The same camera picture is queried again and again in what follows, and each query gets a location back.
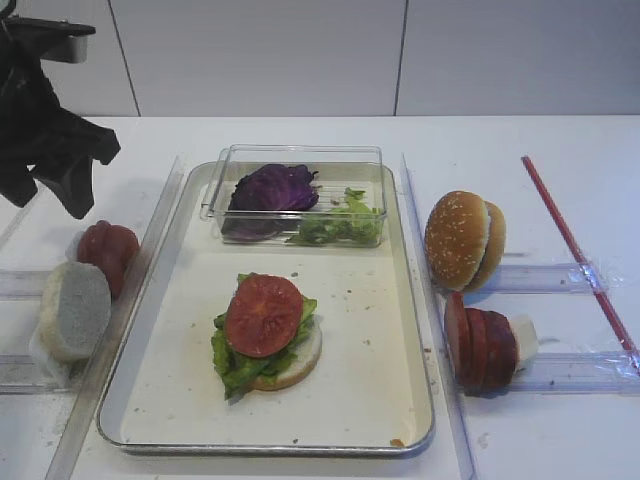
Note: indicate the stack of tomato slices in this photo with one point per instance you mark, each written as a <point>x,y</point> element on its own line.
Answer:
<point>111,248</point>

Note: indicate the front meat patty slice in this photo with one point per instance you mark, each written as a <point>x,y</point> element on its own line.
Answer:
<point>459,337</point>

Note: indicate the red tomato slice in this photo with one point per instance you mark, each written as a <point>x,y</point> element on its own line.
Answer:
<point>263,315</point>

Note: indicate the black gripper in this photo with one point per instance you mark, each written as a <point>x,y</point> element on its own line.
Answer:
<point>29,107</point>

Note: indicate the clear plastic container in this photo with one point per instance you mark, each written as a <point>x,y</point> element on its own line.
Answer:
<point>357,167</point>

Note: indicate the stack of meat slices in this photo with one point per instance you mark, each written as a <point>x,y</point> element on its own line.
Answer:
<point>494,352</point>

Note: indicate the clear rail right of tray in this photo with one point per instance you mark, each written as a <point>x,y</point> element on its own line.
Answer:
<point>465,460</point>

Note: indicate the red straw strip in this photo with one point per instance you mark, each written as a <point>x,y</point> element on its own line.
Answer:
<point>588,271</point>

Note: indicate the purple cabbage leaf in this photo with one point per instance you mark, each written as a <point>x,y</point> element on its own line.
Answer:
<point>272,187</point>

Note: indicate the sesame bun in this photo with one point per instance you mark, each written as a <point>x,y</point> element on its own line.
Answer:
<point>494,249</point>
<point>456,237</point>

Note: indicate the bottom bun slice on tray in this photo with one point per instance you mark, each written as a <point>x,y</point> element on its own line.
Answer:
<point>305,357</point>

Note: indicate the green lettuce leaf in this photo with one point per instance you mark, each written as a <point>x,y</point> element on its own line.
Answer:
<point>237,371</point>

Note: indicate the cream metal tray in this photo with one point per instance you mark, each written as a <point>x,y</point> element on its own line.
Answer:
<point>368,395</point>

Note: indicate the sesame bun top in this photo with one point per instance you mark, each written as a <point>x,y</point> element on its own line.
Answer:
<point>456,237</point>

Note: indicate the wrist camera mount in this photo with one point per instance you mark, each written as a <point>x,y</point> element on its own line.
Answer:
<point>65,37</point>

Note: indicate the green lettuce scraps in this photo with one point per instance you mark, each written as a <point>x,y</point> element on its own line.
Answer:
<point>354,221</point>

